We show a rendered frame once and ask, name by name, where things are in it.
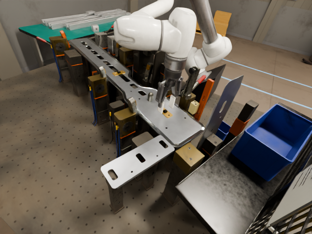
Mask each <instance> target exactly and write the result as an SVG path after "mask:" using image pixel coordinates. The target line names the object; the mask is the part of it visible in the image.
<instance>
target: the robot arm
mask: <svg viewBox="0 0 312 234"><path fill-rule="evenodd" d="M173 3H174V0H157V1H156V2H154V3H152V4H150V5H148V6H146V7H144V8H142V9H140V10H139V11H136V12H134V13H132V14H130V15H128V16H122V17H120V18H118V19H116V21H115V22H114V25H113V26H114V37H115V41H116V42H117V43H118V44H119V45H121V46H123V47H125V48H128V49H132V50H139V51H163V52H166V53H165V59H164V66H165V70H164V75H165V78H164V80H163V82H159V83H158V90H157V94H156V99H155V100H156V101H157V102H158V111H159V112H160V113H161V114H162V113H163V107H164V99H165V97H166V95H167V93H168V91H169V90H170V88H171V89H172V95H171V96H170V101H169V107H170V108H172V109H173V107H174V103H175V100H176V98H178V96H177V95H180V92H181V86H182V81H183V77H181V75H182V71H183V69H185V71H186V73H187V75H188V76H189V75H190V73H189V69H190V68H192V67H193V66H196V67H198V68H200V72H199V74H198V77H197V79H196V82H197V80H198V79H199V78H200V77H201V76H202V75H205V76H206V78H205V79H207V77H208V76H209V75H210V73H212V72H211V71H208V72H207V71H206V69H205V67H207V66H208V65H211V64H213V63H215V62H217V61H219V60H221V59H223V58H224V57H226V56H227V55H228V54H229V53H230V52H231V50H232V45H231V41H230V40H229V39H228V38H227V37H222V36H221V35H220V34H218V33H217V31H216V28H215V24H214V20H213V16H212V13H211V9H210V5H209V1H208V0H190V3H191V6H192V8H193V11H192V10H190V9H188V8H182V7H177V8H175V9H174V10H173V12H172V13H171V14H170V16H169V20H157V19H154V18H157V17H159V16H161V15H163V14H165V13H167V12H168V11H169V10H170V9H171V8H172V6H173ZM196 21H197V22H198V25H199V28H200V31H201V33H202V36H203V39H204V41H203V43H202V48H201V49H197V48H196V47H192V45H193V42H194V37H195V30H196ZM196 82H195V83H196Z"/></svg>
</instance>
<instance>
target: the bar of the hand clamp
mask: <svg viewBox="0 0 312 234"><path fill-rule="evenodd" d="M199 72H200V68H198V67H196V66H193V67H192V68H190V69H189V73H190V75H189V77H188V80H187V82H186V85H185V88H184V91H183V93H182V97H183V96H184V93H186V92H187V91H188V93H187V95H186V98H187V96H188V95H189V94H191V92H192V89H193V87H194V84H195V82H196V79H197V77H198V74H199ZM186 98H185V99H186Z"/></svg>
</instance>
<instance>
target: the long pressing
mask: <svg viewBox="0 0 312 234"><path fill-rule="evenodd" d="M68 42H69V43H70V44H71V45H72V46H73V47H74V48H75V49H76V50H77V51H78V52H79V53H80V54H81V55H82V56H83V57H84V58H85V59H87V60H88V61H89V62H90V63H91V64H92V65H93V66H94V67H95V68H96V69H97V70H98V67H100V66H102V67H103V68H104V69H105V71H106V76H107V79H108V80H109V81H110V82H111V83H112V84H113V85H114V86H115V87H116V88H117V89H118V90H119V91H120V92H121V93H122V95H123V99H124V101H125V102H126V103H127V104H128V101H127V99H128V98H130V97H133V98H134V99H135V100H136V104H137V105H136V108H137V112H138V115H139V116H140V117H141V118H142V119H143V120H144V121H145V122H146V123H147V124H148V125H149V126H150V127H151V128H152V129H153V130H154V131H155V132H156V133H157V134H158V135H161V136H163V137H164V138H165V139H166V140H167V141H168V142H169V143H170V144H171V145H172V146H173V147H174V148H180V147H182V146H184V145H186V144H187V143H189V142H190V141H192V140H193V139H195V138H196V137H198V136H199V135H201V134H202V133H203V131H204V129H205V126H204V125H203V124H202V123H201V122H199V121H198V120H197V119H196V118H194V117H193V116H192V115H190V114H189V113H188V112H186V111H185V110H184V109H183V108H181V107H180V106H179V105H177V104H176V103H174V107H173V109H172V108H170V107H169V101H170V98H168V97H167V96H166V97H165V99H164V108H165V109H166V110H167V111H169V112H170V113H171V114H172V115H173V116H171V117H169V118H167V117H165V116H164V115H163V114H161V113H160V112H159V111H158V102H157V101H156V100H155V99H156V94H157V90H158V89H156V88H154V87H147V86H142V85H140V84H139V83H138V82H137V81H136V80H134V79H133V78H132V77H131V74H132V71H131V70H130V69H129V68H128V67H126V66H125V65H124V64H122V63H121V62H120V61H118V60H117V59H116V58H115V57H113V56H112V55H110V54H109V53H108V52H107V51H106V50H104V49H103V48H102V47H100V46H99V45H98V44H97V43H95V42H94V41H93V40H91V39H90V38H82V39H71V40H69V41H68ZM81 42H86V43H87V46H89V47H90V48H91V49H90V50H89V49H88V48H86V47H87V46H85V45H83V44H82V43H81ZM92 51H95V52H96V53H97V54H93V53H92ZM97 56H101V57H102V58H103V59H99V58H98V57H97ZM104 61H107V62H108V63H109V64H110V65H106V64H105V63H104ZM109 66H113V67H114V68H115V69H117V70H118V71H125V72H126V73H124V74H122V75H124V76H125V77H126V78H127V79H128V80H129V82H126V81H124V80H123V79H122V78H121V77H120V76H119V75H116V76H114V75H113V74H112V73H113V72H114V71H113V70H112V69H111V68H110V67H109ZM98 71H99V70H98ZM131 84H134V85H135V86H137V87H138V88H135V89H134V88H133V87H131V86H130V85H131ZM131 91H132V92H131ZM139 91H143V92H144V93H145V94H146V95H144V96H142V95H141V94H140V93H138V92H139ZM150 92H152V93H153V95H154V97H153V101H152V102H150V101H148V100H147V99H148V94H149V93H150ZM139 98H140V99H139ZM185 118H186V119H185ZM166 128H167V129H166Z"/></svg>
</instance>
